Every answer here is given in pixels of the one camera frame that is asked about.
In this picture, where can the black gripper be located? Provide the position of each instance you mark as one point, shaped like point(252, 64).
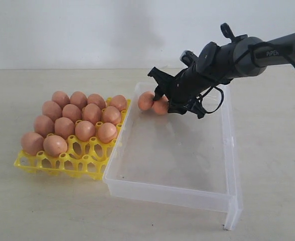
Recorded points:
point(181, 90)

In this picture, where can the brown egg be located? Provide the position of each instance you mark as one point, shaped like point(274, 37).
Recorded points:
point(97, 100)
point(52, 110)
point(55, 145)
point(61, 98)
point(72, 112)
point(84, 130)
point(145, 101)
point(161, 106)
point(92, 113)
point(111, 115)
point(64, 127)
point(32, 143)
point(78, 99)
point(119, 102)
point(43, 125)
point(107, 132)

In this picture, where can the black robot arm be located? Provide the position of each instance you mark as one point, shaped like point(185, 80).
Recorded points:
point(216, 65)

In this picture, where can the clear plastic container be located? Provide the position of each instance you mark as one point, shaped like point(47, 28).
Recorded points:
point(179, 159)

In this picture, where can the yellow plastic egg tray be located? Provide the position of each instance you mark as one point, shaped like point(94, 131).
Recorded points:
point(90, 157)

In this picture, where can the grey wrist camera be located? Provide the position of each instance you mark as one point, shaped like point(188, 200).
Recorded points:
point(188, 58)

